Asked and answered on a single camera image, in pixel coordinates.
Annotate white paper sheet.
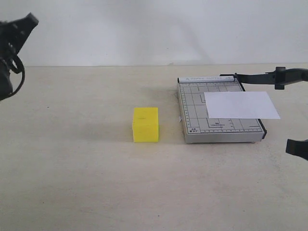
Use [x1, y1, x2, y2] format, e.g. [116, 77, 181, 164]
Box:
[204, 91, 280, 119]

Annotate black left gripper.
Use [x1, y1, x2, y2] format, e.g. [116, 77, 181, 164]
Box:
[0, 13, 39, 101]

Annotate black cutter blade arm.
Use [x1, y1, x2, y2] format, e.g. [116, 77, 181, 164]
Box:
[220, 66, 308, 90]

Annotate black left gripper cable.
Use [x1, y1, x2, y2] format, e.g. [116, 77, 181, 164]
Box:
[0, 54, 26, 99]

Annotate grey paper cutter base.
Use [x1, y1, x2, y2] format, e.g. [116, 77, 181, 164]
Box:
[178, 75, 267, 143]

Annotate yellow cube block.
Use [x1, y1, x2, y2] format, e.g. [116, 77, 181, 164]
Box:
[132, 107, 159, 142]

